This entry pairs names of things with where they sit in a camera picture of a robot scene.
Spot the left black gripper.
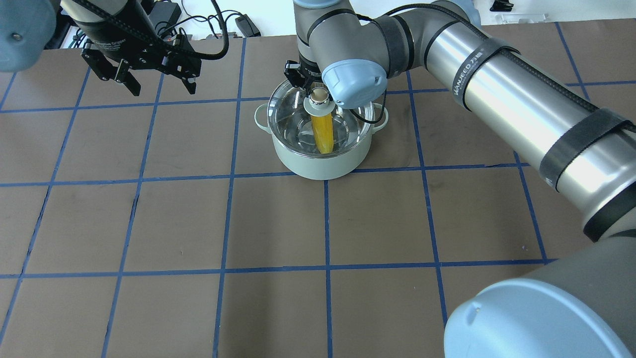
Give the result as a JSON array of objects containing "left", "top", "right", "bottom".
[{"left": 81, "top": 22, "right": 201, "bottom": 96}]

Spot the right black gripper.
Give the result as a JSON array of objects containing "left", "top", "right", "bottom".
[{"left": 284, "top": 60, "right": 324, "bottom": 92}]

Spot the glass pot lid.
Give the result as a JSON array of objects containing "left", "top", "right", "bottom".
[{"left": 266, "top": 80, "right": 375, "bottom": 158}]

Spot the yellow corn cob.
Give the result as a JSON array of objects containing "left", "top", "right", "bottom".
[{"left": 310, "top": 113, "right": 334, "bottom": 154}]

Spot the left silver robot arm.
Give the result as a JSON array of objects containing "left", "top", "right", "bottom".
[{"left": 0, "top": 0, "right": 201, "bottom": 96}]

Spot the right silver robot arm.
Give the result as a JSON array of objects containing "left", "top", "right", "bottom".
[{"left": 294, "top": 0, "right": 636, "bottom": 358}]

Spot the white electric cooking pot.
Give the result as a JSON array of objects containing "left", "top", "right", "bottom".
[{"left": 254, "top": 80, "right": 389, "bottom": 180}]

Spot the black power adapter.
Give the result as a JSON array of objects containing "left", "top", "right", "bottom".
[{"left": 235, "top": 14, "right": 261, "bottom": 38}]

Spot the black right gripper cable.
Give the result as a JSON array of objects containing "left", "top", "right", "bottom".
[{"left": 348, "top": 99, "right": 389, "bottom": 125}]

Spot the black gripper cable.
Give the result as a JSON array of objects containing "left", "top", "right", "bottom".
[
  {"left": 75, "top": 0, "right": 230, "bottom": 61},
  {"left": 348, "top": 99, "right": 389, "bottom": 125}
]

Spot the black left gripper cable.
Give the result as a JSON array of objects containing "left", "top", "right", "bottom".
[{"left": 75, "top": 0, "right": 230, "bottom": 61}]

